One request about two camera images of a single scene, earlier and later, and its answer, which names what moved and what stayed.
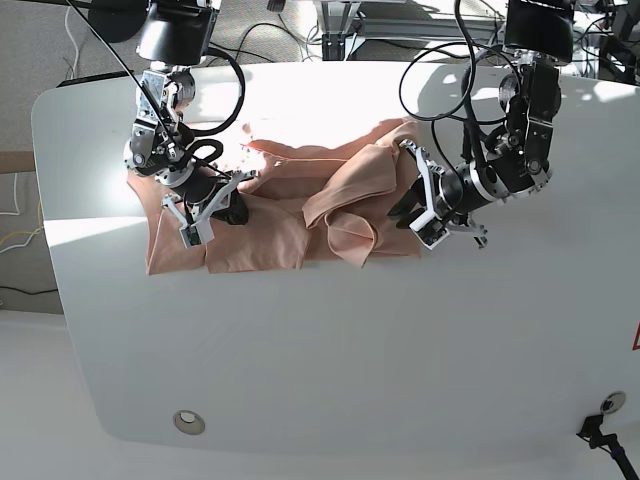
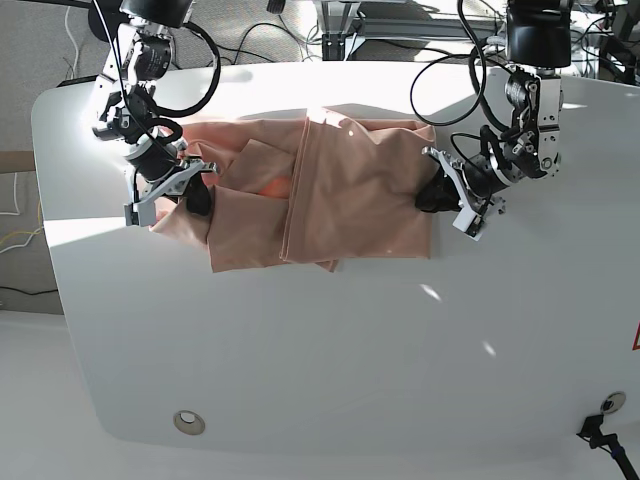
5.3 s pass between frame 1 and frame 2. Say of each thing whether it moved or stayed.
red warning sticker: stayed
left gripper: moved
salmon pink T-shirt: moved
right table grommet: stayed
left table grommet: stayed
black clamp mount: stayed
